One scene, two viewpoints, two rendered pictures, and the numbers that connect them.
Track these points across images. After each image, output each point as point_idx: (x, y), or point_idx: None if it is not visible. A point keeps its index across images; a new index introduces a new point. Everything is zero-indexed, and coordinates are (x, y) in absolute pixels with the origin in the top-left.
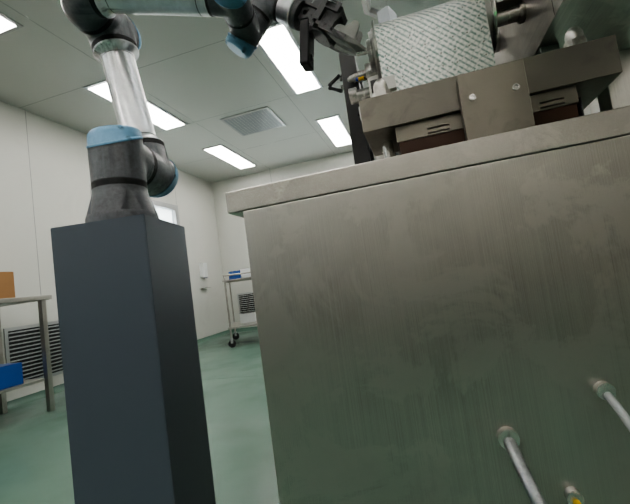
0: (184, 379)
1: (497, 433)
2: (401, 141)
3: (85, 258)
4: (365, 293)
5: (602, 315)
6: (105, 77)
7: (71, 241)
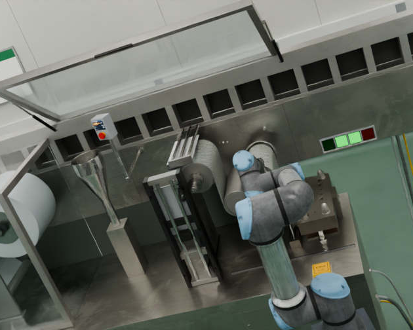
0: None
1: (376, 297)
2: None
3: None
4: (369, 281)
5: (364, 252)
6: (280, 255)
7: None
